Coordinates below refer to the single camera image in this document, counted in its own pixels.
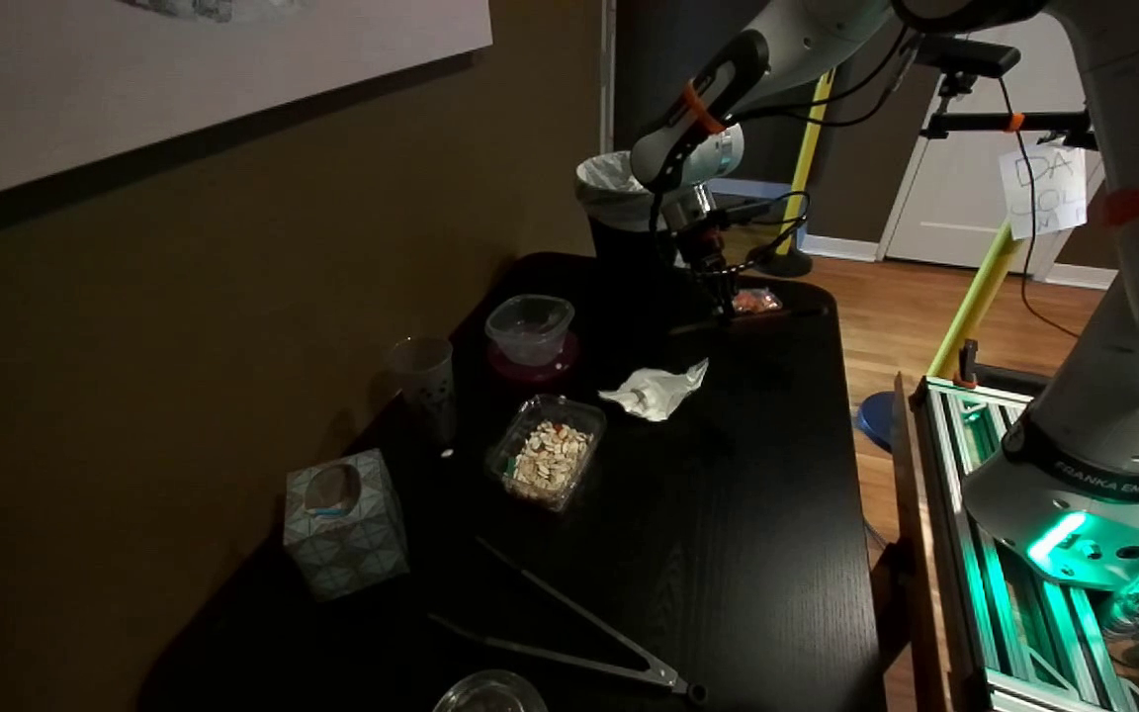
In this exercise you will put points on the rectangular clear food container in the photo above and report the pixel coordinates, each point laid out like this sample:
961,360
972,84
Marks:
546,460

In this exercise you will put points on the patterned tissue box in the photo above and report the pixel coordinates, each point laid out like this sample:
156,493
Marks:
344,525

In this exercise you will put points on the small glass bowl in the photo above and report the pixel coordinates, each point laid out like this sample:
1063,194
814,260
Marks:
493,695

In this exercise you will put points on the white wall board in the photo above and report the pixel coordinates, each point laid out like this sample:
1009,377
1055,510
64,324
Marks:
135,63

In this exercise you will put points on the metal tongs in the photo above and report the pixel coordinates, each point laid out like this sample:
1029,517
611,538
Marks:
570,635

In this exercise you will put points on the crumpled plastic wrapper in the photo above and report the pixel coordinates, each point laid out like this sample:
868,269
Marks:
756,302

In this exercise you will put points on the red round lid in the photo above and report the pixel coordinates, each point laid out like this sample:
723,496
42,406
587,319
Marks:
534,370

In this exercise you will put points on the trash bin with white bag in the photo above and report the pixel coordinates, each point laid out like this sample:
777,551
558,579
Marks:
611,199

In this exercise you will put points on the clear glass cup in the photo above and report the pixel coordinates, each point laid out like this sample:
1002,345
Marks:
422,390

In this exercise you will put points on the yellow green angled bar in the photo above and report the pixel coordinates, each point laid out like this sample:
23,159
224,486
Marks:
977,302

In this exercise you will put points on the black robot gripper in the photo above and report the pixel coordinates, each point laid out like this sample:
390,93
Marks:
691,212

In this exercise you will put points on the round clear plastic container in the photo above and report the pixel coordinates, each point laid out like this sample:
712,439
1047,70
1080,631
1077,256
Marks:
533,320

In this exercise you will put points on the blue round floor object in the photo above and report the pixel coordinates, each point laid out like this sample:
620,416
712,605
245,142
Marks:
881,419

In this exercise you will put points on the white panel door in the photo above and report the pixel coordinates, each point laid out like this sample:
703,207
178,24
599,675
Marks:
968,199

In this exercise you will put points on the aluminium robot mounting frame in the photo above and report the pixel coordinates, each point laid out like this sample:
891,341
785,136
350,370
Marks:
1017,594

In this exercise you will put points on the wooden side board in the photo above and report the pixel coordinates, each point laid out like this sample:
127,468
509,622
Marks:
924,568

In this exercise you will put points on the crumpled white napkin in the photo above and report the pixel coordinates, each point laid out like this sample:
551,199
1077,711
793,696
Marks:
654,390

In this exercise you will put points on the black camera on mount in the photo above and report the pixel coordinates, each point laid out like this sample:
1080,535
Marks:
977,59

